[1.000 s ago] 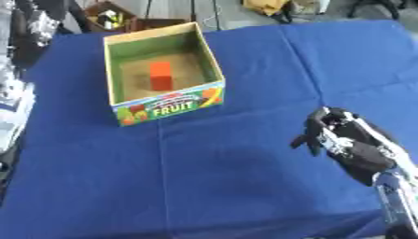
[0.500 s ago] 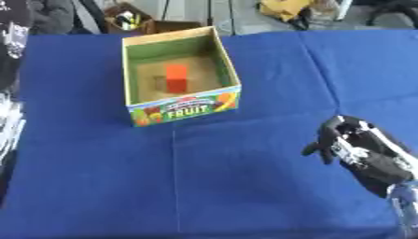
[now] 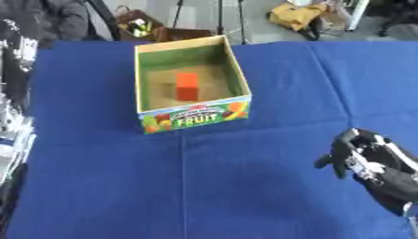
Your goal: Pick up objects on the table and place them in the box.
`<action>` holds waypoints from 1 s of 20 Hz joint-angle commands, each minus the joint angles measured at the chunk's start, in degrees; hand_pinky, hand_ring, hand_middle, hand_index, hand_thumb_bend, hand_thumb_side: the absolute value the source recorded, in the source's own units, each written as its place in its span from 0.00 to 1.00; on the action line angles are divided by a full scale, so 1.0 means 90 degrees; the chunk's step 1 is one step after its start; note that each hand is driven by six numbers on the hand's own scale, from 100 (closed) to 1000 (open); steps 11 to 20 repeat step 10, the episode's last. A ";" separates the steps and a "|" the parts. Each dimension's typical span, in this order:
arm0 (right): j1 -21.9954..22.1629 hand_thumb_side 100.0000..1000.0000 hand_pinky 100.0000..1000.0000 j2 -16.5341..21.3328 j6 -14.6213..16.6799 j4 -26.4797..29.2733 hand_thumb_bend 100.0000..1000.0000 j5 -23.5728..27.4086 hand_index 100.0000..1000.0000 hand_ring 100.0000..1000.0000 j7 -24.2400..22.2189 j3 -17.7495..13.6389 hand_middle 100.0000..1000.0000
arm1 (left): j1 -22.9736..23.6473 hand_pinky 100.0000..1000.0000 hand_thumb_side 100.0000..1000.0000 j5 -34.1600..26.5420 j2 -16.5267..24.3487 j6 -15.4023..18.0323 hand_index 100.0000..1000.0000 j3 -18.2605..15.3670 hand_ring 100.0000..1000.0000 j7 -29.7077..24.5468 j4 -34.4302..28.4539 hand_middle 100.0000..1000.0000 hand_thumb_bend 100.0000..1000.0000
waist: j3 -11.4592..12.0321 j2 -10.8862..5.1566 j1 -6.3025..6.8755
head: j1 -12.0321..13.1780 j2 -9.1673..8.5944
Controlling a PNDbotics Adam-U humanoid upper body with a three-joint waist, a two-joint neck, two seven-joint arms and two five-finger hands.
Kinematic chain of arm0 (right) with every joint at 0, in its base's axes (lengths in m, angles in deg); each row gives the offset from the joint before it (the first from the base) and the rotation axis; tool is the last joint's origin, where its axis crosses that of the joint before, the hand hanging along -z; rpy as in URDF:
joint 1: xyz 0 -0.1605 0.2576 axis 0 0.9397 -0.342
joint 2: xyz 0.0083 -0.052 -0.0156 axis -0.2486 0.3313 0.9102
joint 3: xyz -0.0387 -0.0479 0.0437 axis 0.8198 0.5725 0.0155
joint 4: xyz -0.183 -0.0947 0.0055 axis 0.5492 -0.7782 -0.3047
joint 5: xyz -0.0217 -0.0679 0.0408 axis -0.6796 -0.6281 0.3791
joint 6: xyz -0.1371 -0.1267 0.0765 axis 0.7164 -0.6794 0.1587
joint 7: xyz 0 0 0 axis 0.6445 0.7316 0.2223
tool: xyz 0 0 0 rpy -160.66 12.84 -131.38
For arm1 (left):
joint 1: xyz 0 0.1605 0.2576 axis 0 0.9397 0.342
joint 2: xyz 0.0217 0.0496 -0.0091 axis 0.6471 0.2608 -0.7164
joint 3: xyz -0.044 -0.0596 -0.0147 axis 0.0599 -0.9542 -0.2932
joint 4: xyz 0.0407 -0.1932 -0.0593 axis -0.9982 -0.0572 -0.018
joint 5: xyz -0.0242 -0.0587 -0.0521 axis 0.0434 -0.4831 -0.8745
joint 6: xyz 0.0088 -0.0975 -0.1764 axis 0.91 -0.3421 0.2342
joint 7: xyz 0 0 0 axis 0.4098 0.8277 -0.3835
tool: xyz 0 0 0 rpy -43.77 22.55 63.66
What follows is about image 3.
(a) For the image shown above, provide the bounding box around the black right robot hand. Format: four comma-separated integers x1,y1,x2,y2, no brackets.
313,127,418,217

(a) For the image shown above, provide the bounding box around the cardboard box with green inside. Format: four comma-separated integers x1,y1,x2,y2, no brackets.
132,35,254,135

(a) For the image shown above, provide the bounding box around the yellow bag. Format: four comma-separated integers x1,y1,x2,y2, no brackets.
266,2,330,41

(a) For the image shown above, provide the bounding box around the orange rectangular block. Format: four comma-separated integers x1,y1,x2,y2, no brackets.
174,72,202,102

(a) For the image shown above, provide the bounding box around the black tripod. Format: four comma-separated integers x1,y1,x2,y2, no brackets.
171,0,252,46

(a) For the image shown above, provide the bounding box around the brown basket with items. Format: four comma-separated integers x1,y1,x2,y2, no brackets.
112,4,216,43

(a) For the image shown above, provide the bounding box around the person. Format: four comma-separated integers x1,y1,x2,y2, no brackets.
0,0,123,49

